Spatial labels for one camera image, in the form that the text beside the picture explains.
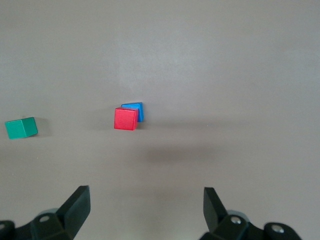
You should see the blue cube block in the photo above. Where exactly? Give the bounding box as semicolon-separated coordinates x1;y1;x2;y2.
121;101;145;123

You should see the red cube block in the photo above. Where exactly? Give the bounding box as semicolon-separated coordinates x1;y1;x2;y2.
113;107;139;131

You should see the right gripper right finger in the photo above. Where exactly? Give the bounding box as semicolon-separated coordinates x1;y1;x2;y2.
199;186;304;240

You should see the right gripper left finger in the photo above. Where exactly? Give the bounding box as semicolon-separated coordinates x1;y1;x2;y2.
0;185;91;240

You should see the green cube block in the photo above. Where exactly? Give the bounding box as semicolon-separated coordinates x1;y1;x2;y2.
4;116;39;140

